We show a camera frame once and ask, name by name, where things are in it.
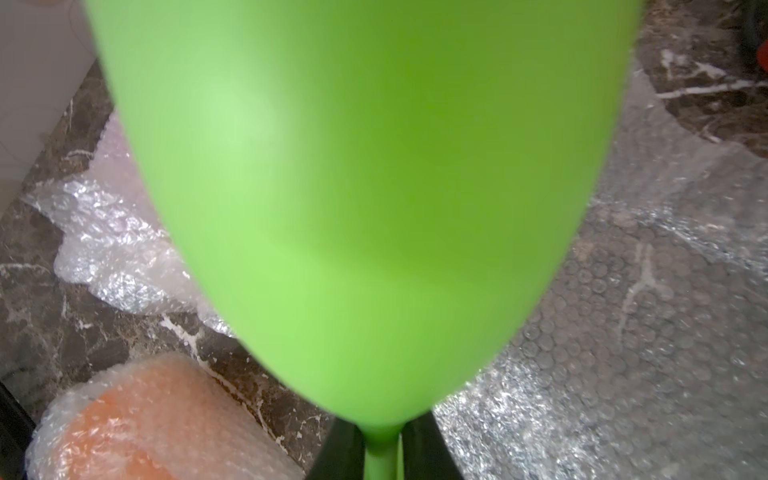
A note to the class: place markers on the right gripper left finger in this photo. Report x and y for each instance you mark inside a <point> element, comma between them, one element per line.
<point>342,456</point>

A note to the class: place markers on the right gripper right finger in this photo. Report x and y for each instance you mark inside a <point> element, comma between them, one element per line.
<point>425,453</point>

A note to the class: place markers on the clear bubble wrap sheet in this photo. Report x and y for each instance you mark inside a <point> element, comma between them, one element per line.
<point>647,357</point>

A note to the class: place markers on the green wine glass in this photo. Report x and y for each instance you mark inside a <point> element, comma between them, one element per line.
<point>373,194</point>

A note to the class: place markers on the orange bubble wrapped glass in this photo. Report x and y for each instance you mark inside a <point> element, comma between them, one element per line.
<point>161,417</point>

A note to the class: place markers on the pink bubble wrapped glass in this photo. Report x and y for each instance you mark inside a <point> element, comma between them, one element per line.
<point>114,242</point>

